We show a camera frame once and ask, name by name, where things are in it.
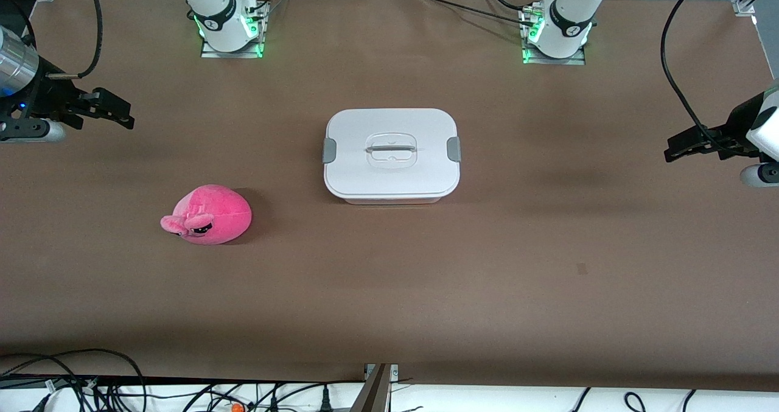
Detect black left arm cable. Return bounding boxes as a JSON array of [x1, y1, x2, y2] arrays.
[[660, 0, 731, 155]]

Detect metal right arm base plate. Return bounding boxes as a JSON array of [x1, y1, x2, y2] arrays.
[[201, 1, 267, 59]]

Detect pink plush toy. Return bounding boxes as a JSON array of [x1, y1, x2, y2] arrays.
[[160, 184, 253, 245]]

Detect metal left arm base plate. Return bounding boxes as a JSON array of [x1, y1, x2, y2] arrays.
[[520, 4, 587, 66]]

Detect long black table cable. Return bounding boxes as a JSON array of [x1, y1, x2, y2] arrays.
[[416, 0, 539, 24]]

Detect brown table cover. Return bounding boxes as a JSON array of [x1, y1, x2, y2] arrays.
[[0, 0, 779, 393]]

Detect black looped cable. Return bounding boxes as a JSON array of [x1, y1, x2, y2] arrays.
[[0, 348, 148, 412]]

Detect short black table cable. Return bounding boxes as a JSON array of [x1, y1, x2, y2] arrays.
[[481, 0, 536, 12]]

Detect white box lid grey clips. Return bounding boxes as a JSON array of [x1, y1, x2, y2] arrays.
[[322, 108, 461, 199]]

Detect pink translucent plastic box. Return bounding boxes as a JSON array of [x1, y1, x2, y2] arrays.
[[341, 195, 442, 205]]

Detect aluminium profile post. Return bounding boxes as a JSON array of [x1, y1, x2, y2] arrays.
[[349, 363, 399, 412]]

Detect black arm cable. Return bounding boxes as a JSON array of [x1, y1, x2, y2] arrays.
[[46, 0, 104, 81], [660, 0, 731, 155]]

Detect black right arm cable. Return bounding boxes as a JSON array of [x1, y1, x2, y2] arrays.
[[46, 0, 104, 81]]

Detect black base cable bundle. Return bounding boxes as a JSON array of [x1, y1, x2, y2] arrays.
[[251, 0, 292, 18]]

